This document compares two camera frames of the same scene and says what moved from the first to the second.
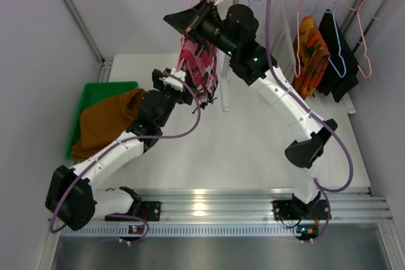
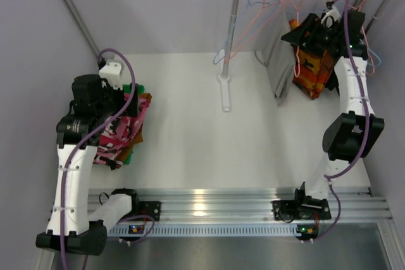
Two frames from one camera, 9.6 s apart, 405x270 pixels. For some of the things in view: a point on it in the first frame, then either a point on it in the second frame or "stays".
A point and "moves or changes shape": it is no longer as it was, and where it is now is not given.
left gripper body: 182,93 -> 131,102
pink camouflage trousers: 200,63 moves or changes shape
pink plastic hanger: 192,1 -> 231,54
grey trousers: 281,44 stays
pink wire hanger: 297,66 stays
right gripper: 196,18 -> 306,31
